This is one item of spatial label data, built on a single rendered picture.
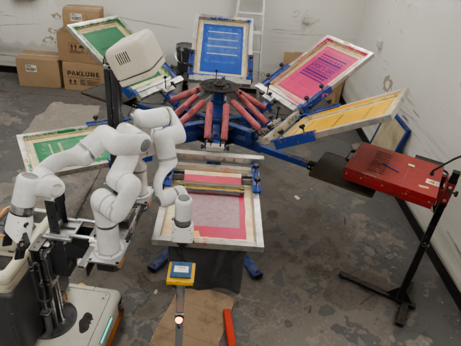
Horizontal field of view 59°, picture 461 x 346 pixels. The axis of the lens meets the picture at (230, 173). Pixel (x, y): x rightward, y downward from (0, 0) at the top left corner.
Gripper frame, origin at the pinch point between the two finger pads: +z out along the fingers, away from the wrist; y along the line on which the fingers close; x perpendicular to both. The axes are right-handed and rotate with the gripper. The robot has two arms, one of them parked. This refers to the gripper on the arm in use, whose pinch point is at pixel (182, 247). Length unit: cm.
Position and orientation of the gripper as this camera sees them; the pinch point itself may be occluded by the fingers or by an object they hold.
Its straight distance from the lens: 194.3
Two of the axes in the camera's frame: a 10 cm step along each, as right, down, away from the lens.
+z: -0.9, 8.4, 5.3
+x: 0.0, -5.4, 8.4
